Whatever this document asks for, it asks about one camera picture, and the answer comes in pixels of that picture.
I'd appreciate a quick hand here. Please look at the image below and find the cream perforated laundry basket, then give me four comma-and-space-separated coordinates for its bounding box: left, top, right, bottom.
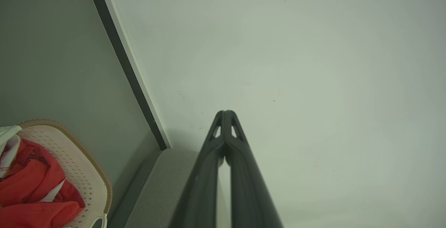
0, 119, 113, 228

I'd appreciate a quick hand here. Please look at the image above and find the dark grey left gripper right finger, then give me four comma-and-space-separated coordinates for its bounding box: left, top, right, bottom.
225, 110, 283, 228

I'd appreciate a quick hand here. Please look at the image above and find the white and black baseboard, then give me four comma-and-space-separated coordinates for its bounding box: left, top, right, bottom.
85, 0, 171, 151

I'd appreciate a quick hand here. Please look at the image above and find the red and white garment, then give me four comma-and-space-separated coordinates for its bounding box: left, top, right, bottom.
0, 125, 86, 228

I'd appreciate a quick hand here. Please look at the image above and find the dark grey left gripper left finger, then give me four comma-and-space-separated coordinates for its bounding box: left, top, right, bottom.
169, 110, 225, 228

